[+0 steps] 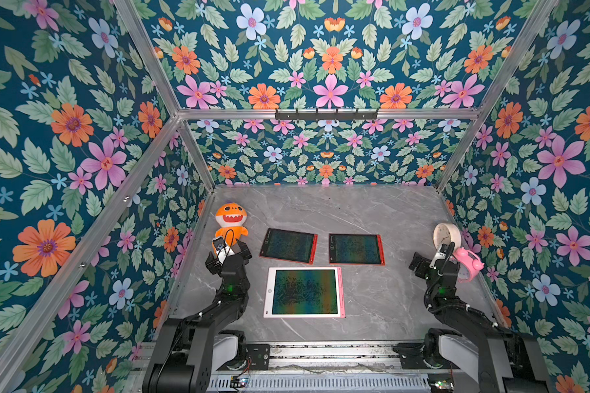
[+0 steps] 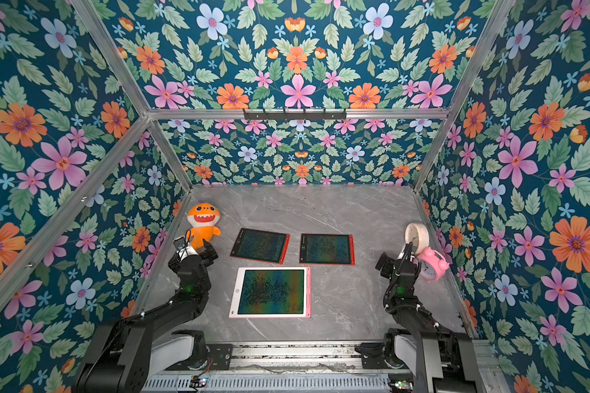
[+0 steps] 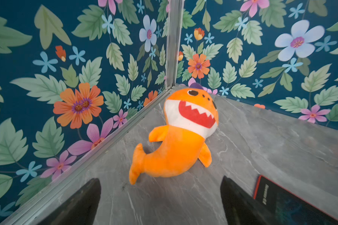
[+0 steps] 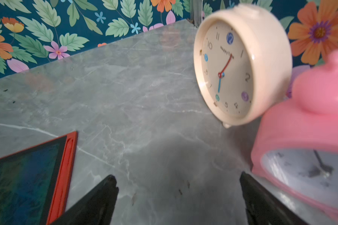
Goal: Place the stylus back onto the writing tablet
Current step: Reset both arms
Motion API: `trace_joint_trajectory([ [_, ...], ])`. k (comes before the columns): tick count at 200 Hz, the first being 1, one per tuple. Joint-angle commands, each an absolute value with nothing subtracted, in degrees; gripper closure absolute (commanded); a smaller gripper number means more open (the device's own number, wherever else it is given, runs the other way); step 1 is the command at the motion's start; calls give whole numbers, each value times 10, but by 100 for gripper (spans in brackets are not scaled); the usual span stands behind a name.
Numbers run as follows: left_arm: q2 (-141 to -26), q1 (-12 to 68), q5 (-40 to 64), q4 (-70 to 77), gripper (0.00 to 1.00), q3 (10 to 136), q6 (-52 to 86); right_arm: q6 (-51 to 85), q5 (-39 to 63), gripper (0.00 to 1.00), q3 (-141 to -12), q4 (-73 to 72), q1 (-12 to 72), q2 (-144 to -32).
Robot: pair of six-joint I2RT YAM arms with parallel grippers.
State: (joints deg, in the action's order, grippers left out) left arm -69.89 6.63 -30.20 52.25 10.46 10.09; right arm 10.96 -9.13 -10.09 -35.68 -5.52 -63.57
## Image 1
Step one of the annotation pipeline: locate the orange shark plush toy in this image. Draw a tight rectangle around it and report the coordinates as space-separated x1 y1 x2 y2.
215 202 249 247

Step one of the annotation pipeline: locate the pink white writing tablet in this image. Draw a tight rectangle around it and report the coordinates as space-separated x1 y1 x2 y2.
263 267 346 319

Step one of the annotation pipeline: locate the beige round clock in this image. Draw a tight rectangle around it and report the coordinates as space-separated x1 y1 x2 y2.
433 222 462 250

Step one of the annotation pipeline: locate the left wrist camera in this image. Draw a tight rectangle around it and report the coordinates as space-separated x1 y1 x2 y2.
211 237 235 263

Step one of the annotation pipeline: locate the aluminium front rail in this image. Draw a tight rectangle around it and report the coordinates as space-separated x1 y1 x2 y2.
132 340 539 374

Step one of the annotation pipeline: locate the red writing tablet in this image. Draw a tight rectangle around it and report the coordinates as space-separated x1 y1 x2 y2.
329 234 385 266
260 229 318 265

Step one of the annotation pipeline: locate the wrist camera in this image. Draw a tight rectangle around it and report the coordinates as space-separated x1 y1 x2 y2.
211 237 235 263
429 244 448 269

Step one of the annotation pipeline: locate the right red writing tablet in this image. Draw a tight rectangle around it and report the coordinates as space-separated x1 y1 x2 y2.
329 234 385 266

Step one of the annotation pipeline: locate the left red writing tablet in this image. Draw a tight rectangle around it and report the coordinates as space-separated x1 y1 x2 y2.
260 229 318 265

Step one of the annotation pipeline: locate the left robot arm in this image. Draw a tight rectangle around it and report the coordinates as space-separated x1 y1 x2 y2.
142 242 252 392

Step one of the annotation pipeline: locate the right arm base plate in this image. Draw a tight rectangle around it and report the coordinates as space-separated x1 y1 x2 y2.
393 342 459 371

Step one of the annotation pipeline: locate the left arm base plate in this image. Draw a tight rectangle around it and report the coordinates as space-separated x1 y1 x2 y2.
225 344 271 372

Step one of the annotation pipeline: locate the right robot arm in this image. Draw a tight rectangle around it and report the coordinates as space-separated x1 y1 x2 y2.
409 252 556 392

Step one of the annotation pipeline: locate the white vent grille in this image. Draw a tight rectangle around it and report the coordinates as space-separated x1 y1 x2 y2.
207 374 431 392

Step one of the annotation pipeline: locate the black hook rail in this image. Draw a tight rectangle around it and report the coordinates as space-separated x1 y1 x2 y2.
274 108 379 121

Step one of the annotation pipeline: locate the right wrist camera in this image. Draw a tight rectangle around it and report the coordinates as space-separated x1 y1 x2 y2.
429 244 448 269

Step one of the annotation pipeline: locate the pink alarm clock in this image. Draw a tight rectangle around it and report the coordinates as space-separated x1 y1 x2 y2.
453 247 484 283

